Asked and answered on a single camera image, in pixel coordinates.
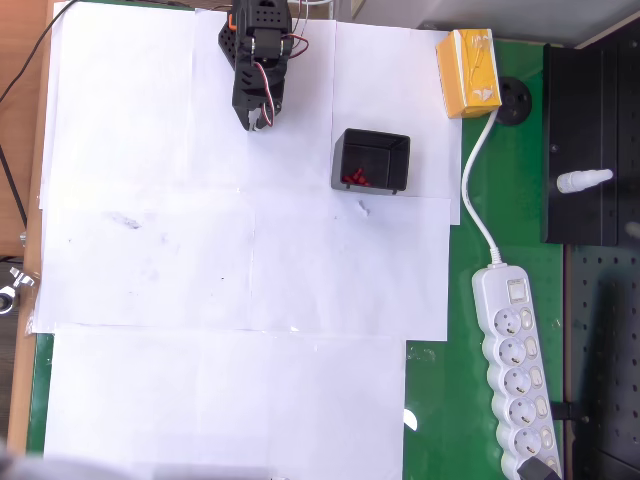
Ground black open box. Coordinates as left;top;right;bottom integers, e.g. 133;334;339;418
330;127;412;196

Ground yellow cardboard box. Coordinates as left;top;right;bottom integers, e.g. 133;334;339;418
435;28;503;120

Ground large white paper sheet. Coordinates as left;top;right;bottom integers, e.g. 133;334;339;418
43;323;408;480

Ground silver wing-nut clamp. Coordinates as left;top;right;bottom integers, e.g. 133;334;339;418
0;266;40;315

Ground green desk mat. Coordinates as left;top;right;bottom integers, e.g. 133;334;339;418
25;37;569;480

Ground white power strip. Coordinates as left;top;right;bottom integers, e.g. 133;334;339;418
471;264;564;480

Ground black pegboard panel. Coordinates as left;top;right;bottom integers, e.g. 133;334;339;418
563;243;640;480

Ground black pegboard hook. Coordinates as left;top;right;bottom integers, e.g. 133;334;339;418
549;399;592;424

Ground black power plug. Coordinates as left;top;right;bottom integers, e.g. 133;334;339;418
516;456;561;480

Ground red and white servo wires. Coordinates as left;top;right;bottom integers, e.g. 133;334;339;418
285;0;311;60

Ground white power cable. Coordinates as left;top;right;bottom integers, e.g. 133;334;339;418
460;107;503;267

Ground thin black cable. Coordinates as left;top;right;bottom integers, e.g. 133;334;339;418
0;0;79;104

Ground thick black cable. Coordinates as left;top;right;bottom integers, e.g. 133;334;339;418
0;146;29;230

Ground black round cable grommet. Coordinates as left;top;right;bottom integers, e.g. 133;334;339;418
492;76;533;127

